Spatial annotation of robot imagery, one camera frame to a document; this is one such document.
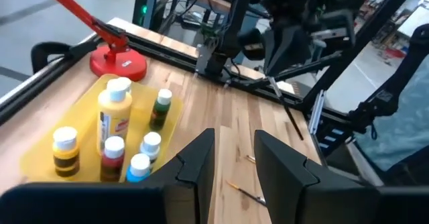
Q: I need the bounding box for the red paint bottle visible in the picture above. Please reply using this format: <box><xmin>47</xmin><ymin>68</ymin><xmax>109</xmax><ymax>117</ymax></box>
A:
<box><xmin>99</xmin><ymin>135</ymin><xmax>126</xmax><ymax>183</ymax></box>

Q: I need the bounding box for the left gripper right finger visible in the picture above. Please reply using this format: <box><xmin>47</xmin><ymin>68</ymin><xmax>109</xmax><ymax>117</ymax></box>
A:
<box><xmin>253</xmin><ymin>129</ymin><xmax>429</xmax><ymax>224</ymax></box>

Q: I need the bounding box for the yellow translucent plastic tray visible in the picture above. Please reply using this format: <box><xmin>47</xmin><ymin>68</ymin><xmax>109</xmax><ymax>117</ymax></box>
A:
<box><xmin>19</xmin><ymin>73</ymin><xmax>184</xmax><ymax>184</ymax></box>

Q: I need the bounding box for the light blue paint bottle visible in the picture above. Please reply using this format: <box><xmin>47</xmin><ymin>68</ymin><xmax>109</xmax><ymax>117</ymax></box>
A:
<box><xmin>125</xmin><ymin>153</ymin><xmax>151</xmax><ymax>184</ymax></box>

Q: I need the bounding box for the green paint bottle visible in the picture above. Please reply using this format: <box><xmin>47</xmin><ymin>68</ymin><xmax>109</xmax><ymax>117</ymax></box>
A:
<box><xmin>148</xmin><ymin>88</ymin><xmax>173</xmax><ymax>131</ymax></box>

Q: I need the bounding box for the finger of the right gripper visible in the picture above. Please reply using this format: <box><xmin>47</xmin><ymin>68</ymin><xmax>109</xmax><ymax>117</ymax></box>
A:
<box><xmin>263</xmin><ymin>38</ymin><xmax>291</xmax><ymax>78</ymax></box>
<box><xmin>288</xmin><ymin>32</ymin><xmax>313</xmax><ymax>70</ymax></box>

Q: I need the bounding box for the large yellow paint bottle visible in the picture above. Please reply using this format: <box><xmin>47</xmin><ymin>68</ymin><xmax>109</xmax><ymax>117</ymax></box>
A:
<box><xmin>97</xmin><ymin>78</ymin><xmax>133</xmax><ymax>155</ymax></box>

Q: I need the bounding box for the black table clamp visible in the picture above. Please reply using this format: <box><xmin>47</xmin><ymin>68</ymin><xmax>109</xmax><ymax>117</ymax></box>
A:
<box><xmin>30</xmin><ymin>36</ymin><xmax>101</xmax><ymax>74</ymax></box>

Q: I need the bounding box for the red desk lamp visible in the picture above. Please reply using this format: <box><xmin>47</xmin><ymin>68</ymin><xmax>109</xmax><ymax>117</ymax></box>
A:
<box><xmin>35</xmin><ymin>0</ymin><xmax>148</xmax><ymax>82</ymax></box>

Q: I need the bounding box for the silver aluminium bracket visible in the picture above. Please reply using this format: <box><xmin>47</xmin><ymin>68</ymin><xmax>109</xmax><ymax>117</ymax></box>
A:
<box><xmin>307</xmin><ymin>89</ymin><xmax>326</xmax><ymax>136</ymax></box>

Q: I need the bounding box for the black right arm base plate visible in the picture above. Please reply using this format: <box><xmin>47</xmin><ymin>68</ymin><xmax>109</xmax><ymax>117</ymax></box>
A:
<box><xmin>195</xmin><ymin>44</ymin><xmax>242</xmax><ymax>84</ymax></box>

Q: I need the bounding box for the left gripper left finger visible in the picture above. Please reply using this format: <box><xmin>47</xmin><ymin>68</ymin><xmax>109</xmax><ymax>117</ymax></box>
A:
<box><xmin>0</xmin><ymin>127</ymin><xmax>216</xmax><ymax>224</ymax></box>

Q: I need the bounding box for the black aluminium table frame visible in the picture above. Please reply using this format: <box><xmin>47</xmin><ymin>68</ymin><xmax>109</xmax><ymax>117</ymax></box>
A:
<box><xmin>0</xmin><ymin>0</ymin><xmax>429</xmax><ymax>184</ymax></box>

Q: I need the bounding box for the black computer tower green light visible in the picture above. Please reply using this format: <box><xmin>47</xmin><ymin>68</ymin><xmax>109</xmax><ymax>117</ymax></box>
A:
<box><xmin>132</xmin><ymin>0</ymin><xmax>158</xmax><ymax>30</ymax></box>

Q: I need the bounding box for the black brush silver ferrule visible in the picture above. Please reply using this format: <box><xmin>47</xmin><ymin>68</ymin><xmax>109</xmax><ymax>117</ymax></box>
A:
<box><xmin>267</xmin><ymin>76</ymin><xmax>305</xmax><ymax>141</ymax></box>

